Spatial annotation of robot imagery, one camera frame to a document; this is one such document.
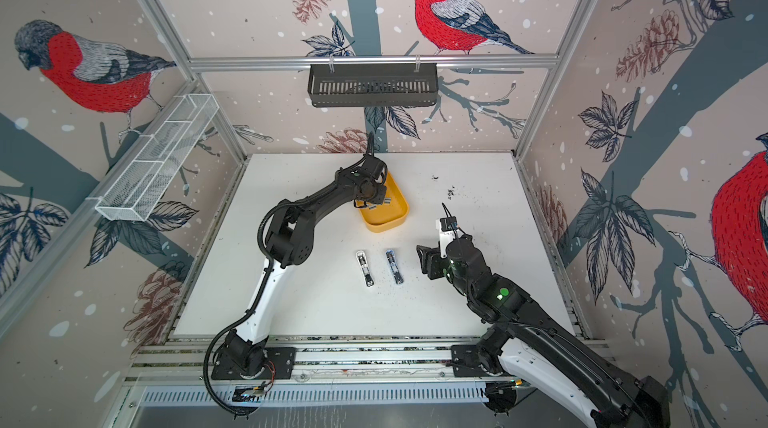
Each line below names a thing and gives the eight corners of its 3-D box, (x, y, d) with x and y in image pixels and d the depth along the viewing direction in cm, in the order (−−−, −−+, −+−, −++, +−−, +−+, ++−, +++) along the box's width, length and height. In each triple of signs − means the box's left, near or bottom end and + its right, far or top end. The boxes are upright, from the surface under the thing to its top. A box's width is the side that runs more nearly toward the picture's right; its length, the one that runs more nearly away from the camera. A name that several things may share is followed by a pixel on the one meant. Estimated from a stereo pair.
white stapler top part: (367, 289, 87) (367, 285, 85) (355, 255, 94) (354, 252, 92) (376, 285, 88) (376, 281, 86) (364, 252, 95) (363, 248, 93)
